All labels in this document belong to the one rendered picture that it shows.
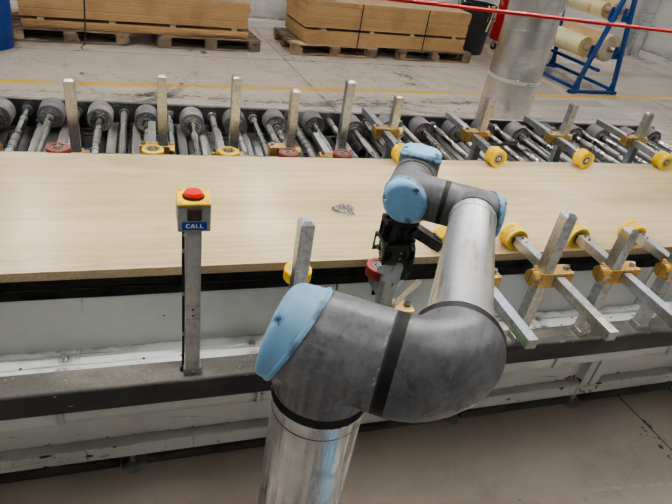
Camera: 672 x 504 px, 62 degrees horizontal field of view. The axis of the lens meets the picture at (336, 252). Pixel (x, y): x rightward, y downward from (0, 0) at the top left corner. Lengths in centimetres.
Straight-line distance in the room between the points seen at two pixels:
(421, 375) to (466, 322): 9
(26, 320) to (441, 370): 132
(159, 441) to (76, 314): 62
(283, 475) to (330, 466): 6
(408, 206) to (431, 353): 56
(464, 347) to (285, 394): 20
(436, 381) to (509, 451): 196
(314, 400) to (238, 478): 160
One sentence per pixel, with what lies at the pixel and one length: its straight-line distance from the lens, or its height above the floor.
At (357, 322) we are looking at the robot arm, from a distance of 57.
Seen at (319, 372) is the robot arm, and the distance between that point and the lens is 58.
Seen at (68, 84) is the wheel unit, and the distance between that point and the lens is 229.
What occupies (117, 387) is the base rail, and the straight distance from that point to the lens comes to 153.
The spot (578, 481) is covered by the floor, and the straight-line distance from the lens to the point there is 258.
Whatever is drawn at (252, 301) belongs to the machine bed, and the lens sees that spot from 169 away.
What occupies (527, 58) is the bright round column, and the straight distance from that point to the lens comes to 541.
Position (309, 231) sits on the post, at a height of 114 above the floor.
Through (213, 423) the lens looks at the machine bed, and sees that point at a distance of 211.
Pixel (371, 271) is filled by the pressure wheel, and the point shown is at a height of 90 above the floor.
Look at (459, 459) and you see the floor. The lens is 241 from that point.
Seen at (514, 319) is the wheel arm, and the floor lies 96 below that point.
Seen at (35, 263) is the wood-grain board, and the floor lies 90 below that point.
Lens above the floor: 181
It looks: 33 degrees down
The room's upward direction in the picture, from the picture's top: 10 degrees clockwise
